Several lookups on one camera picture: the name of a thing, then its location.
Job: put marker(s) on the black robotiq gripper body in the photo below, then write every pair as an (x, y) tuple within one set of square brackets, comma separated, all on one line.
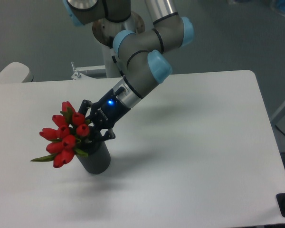
[(108, 110)]

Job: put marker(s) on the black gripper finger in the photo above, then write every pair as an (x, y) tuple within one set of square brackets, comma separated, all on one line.
[(86, 109), (96, 135)]

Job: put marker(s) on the red tulip bouquet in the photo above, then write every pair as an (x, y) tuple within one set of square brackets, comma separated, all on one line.
[(68, 139)]

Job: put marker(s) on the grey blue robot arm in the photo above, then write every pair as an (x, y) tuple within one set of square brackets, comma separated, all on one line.
[(140, 55)]

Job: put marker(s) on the dark grey ribbed vase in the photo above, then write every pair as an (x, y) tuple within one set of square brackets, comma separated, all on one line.
[(91, 149)]

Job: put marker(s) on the white chair armrest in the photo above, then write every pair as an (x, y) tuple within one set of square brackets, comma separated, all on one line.
[(16, 72)]

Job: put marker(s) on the white pedestal base bracket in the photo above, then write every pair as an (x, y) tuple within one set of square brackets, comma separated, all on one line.
[(89, 72)]

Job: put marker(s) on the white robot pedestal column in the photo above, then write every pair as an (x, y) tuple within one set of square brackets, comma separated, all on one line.
[(109, 54)]

